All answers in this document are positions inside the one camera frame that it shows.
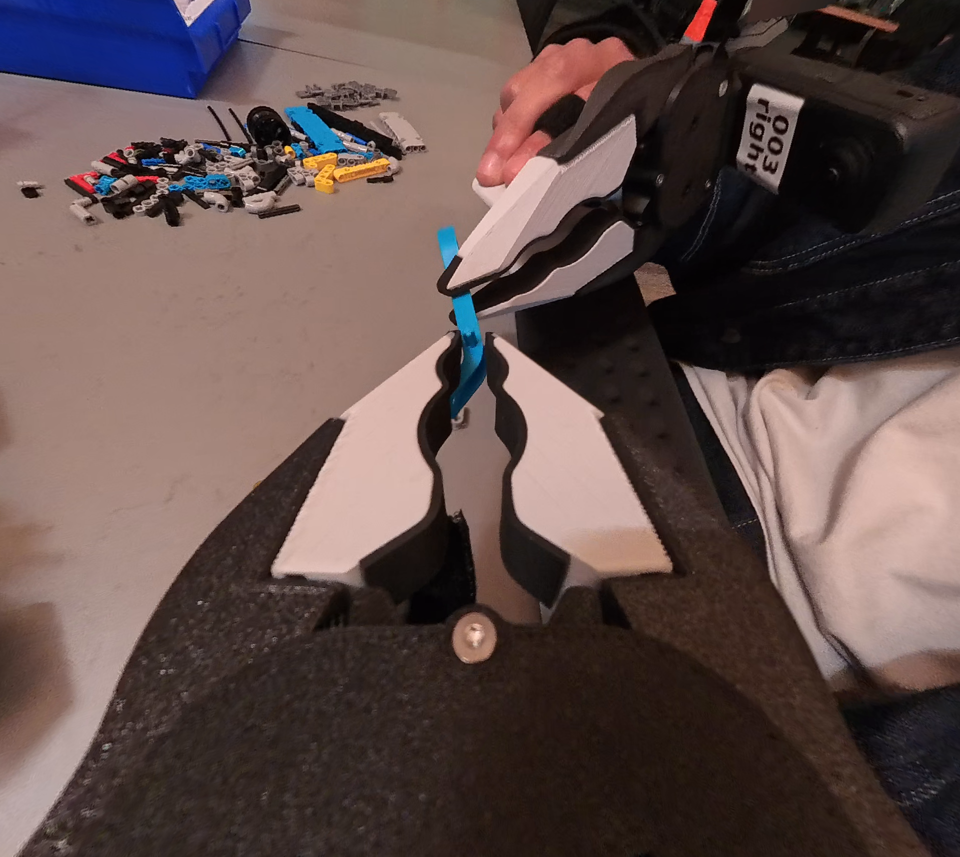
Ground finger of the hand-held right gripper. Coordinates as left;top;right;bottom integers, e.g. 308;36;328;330
470;215;642;320
456;118;640;272

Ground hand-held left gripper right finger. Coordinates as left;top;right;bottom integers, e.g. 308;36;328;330
492;340;673;606

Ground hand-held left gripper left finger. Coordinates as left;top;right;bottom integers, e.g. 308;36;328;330
273;337;457;585

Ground light blue brick separator tool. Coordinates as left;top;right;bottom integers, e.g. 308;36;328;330
435;227;490;420

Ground person's right forearm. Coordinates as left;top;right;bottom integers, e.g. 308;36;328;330
645;167;960;375

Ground person's right hand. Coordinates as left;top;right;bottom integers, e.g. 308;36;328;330
476;37;639;183

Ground black dimpled mat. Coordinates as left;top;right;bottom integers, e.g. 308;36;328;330
518;272;759;543

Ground person's white shirt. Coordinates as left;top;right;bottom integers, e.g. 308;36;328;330
683;347;960;693

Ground pile of small brick pieces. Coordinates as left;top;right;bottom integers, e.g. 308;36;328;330
18;80;429;228

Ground person's blue jeans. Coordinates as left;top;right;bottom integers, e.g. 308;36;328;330
840;685;960;857

